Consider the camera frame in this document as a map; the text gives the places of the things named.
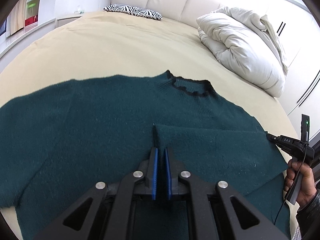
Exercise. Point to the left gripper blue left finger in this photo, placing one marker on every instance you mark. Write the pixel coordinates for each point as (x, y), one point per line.
(154, 174)

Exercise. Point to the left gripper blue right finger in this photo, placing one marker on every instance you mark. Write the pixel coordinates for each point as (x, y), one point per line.
(168, 174)

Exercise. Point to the dark green knit sweater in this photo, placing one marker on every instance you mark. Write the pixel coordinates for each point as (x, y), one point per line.
(57, 142)

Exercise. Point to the white folded duvet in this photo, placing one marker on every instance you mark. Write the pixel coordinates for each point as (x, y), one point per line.
(245, 43)

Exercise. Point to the beige bed with sheet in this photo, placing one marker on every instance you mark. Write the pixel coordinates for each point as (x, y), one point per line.
(106, 44)

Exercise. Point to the zebra print pillow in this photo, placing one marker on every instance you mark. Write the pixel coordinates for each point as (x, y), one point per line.
(134, 11)

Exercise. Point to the white bedside table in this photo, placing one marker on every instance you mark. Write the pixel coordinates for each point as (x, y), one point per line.
(66, 19)

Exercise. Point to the red box on shelf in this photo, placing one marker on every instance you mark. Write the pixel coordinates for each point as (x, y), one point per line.
(31, 20)

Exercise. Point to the beige curtain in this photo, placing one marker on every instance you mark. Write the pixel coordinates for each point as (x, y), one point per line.
(15, 20)

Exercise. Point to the white wardrobe with black handles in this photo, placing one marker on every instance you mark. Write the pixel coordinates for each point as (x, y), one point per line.
(299, 34)

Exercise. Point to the white wall shelf unit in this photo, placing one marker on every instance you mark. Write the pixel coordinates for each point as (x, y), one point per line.
(33, 2)

